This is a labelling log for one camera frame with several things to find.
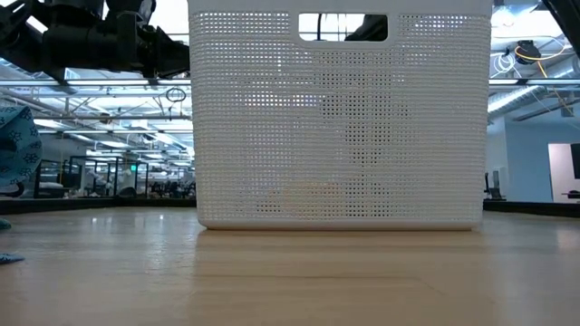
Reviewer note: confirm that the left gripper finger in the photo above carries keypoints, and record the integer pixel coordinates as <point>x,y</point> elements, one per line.
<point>170,52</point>

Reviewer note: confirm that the white perforated plastic basket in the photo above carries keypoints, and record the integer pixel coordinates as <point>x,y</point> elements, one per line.
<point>272,136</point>

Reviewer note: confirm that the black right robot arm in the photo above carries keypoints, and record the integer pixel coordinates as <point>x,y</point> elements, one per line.
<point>568,18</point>

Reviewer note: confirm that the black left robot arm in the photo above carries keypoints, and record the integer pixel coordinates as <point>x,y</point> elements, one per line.
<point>20,41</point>

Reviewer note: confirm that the teal patterned cloth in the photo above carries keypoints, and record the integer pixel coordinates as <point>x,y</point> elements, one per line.
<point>20,145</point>

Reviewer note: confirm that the black framed glass partition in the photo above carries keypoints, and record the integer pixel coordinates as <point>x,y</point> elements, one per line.
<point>90,179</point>

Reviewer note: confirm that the white panel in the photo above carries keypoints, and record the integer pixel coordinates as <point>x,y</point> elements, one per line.
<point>562,176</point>

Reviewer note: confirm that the silver ceiling duct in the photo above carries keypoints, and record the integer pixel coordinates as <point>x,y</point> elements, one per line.
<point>512,99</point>

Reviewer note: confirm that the black aluminium table frame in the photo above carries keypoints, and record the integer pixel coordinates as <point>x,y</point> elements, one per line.
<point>90,204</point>

